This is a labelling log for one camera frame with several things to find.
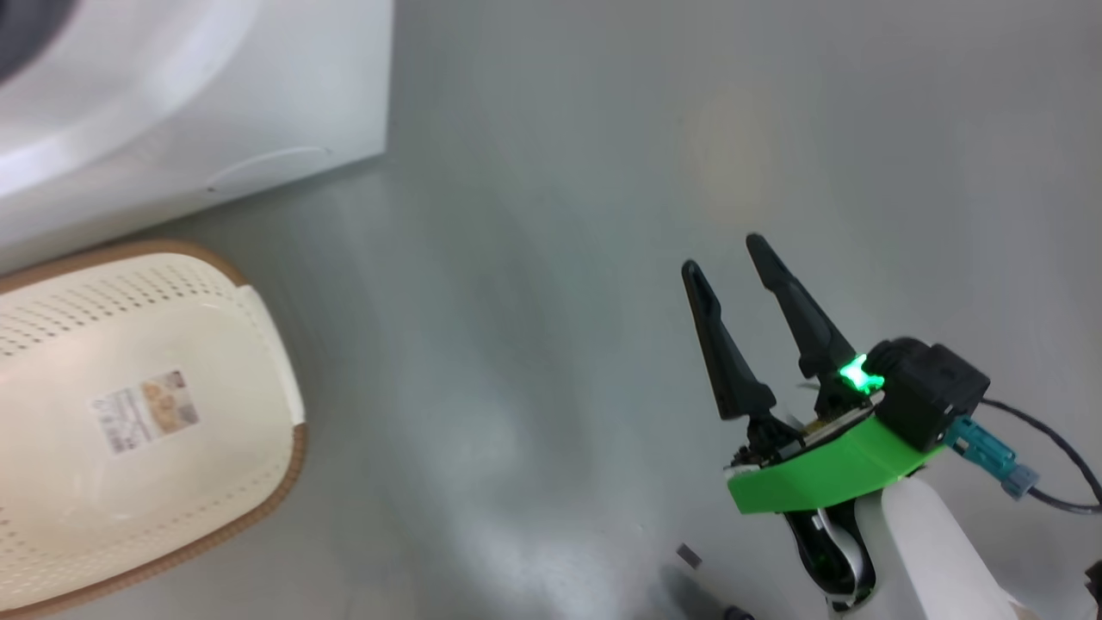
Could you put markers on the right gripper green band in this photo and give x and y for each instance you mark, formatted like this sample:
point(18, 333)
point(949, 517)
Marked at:
point(818, 474)

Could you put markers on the dark round washing machine door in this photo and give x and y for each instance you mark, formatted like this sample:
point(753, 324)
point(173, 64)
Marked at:
point(26, 26)

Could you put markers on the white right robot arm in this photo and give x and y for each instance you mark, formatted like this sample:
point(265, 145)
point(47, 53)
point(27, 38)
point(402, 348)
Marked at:
point(938, 560)

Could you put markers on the white washing machine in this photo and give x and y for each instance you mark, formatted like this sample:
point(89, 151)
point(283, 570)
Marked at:
point(258, 86)

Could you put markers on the cream perforated laundry basket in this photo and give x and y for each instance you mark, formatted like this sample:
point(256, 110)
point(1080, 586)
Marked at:
point(172, 534)

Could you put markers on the basket product sticker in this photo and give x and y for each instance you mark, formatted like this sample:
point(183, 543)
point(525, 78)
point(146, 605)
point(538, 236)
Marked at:
point(146, 413)

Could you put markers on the grey floor tape mark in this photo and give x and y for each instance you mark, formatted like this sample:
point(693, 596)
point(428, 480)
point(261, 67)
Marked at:
point(690, 556)

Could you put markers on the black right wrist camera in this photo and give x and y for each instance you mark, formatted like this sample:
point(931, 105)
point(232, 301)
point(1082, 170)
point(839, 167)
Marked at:
point(930, 392)

